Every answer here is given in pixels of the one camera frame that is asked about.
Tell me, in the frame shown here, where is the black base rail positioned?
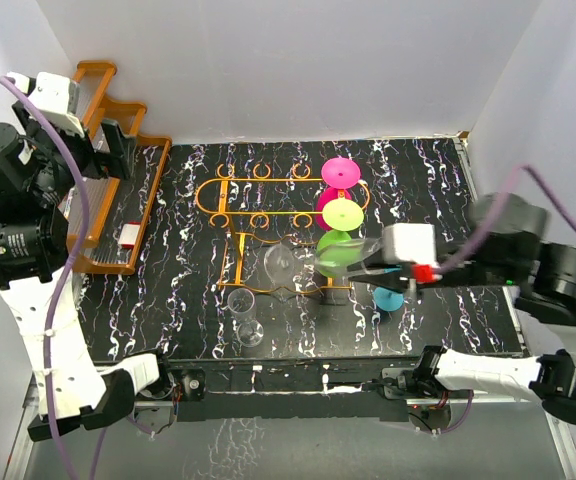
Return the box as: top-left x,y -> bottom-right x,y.
117,355 -> 474,424

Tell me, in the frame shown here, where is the red white eraser block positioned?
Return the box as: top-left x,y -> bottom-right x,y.
117,223 -> 140,249

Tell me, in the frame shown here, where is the green wine glass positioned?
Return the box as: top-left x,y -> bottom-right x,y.
315,197 -> 364,279

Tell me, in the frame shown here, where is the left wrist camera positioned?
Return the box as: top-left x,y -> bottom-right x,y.
7,72 -> 85,138

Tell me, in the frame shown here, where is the orange wooden shelf rack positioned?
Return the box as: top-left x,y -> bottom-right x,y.
73,60 -> 172,275

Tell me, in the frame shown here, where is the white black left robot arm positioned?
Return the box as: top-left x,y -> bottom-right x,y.
0,101 -> 175,441

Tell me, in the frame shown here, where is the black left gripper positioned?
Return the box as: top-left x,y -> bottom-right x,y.
14,100 -> 135,204

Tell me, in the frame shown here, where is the gold wire wine glass rack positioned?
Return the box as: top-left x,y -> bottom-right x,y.
194,163 -> 351,296

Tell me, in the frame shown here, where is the clear wine glass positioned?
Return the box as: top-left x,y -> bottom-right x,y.
263,238 -> 381,286
227,288 -> 264,348

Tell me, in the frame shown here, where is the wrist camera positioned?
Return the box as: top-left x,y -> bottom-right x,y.
381,223 -> 439,284
7,72 -> 85,138

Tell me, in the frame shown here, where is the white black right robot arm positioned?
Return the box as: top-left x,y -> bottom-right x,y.
337,194 -> 576,425

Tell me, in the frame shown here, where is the blue wine glass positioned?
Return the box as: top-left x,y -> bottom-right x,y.
373,287 -> 404,312

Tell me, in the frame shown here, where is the pink wine glass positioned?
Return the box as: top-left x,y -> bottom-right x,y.
316,157 -> 361,212

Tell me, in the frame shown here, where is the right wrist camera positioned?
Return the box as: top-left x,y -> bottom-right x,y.
381,223 -> 439,284

